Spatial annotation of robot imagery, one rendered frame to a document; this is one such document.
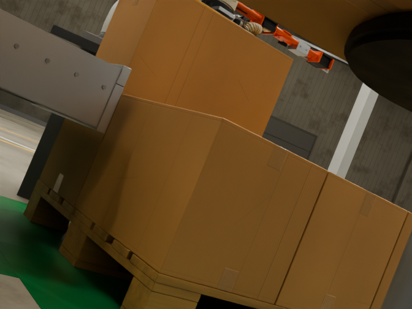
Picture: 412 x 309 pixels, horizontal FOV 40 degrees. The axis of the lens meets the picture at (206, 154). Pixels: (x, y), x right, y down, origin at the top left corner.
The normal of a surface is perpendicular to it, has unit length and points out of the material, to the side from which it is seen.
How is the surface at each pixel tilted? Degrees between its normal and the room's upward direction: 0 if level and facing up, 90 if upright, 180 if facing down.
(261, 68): 90
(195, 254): 90
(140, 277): 90
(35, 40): 90
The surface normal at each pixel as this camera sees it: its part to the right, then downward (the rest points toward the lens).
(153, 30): 0.47, 0.16
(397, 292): -0.79, -0.35
